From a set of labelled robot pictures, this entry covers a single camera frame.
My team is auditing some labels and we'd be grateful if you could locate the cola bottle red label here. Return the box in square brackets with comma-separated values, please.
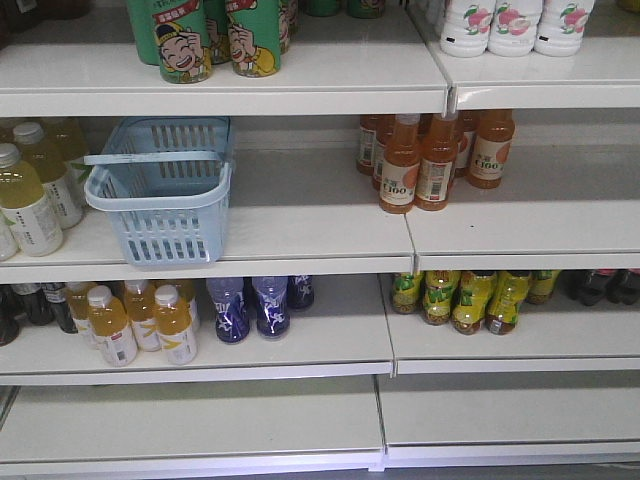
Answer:
[606, 269, 640, 305]
[568, 269, 617, 306]

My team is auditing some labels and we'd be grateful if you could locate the green cartoon drink can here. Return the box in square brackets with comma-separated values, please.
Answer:
[148, 0, 212, 84]
[225, 0, 281, 78]

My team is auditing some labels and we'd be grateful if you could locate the orange juice bottle front right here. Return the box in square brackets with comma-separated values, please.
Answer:
[414, 113, 458, 211]

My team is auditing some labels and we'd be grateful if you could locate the orange juice bottle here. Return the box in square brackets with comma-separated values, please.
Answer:
[414, 113, 458, 211]
[466, 109, 515, 189]
[379, 113, 421, 214]

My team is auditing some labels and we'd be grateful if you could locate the blue sports drink bottle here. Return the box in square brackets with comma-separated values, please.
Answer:
[252, 276, 290, 338]
[206, 277, 250, 344]
[287, 275, 315, 310]

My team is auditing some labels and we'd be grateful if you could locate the yellow label tea bottle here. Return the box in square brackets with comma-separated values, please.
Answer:
[390, 271, 424, 314]
[452, 270, 498, 335]
[423, 270, 461, 325]
[526, 270, 561, 305]
[486, 270, 532, 335]

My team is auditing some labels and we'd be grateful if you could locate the yellow juice bottle white cap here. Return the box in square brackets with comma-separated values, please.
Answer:
[87, 285, 138, 367]
[64, 281, 98, 349]
[154, 285, 198, 365]
[124, 279, 161, 352]

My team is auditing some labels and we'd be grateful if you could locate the pale green tea bottle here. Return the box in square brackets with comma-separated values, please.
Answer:
[1, 143, 63, 257]
[13, 121, 83, 230]

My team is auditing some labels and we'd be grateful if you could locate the orange juice bottle front left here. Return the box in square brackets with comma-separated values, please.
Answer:
[379, 113, 421, 214]

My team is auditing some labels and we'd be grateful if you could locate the light blue plastic basket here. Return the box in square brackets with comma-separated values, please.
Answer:
[84, 116, 234, 267]

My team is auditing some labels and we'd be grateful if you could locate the white peach drink bottle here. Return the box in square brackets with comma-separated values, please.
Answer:
[439, 0, 496, 58]
[488, 0, 543, 57]
[534, 0, 595, 57]

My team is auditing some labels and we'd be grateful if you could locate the dark tea bottle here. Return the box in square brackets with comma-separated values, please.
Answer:
[41, 282, 77, 334]
[1, 285, 20, 346]
[11, 283, 54, 326]

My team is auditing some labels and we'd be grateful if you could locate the white metal shelving unit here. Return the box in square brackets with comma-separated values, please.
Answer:
[1, 1, 639, 479]

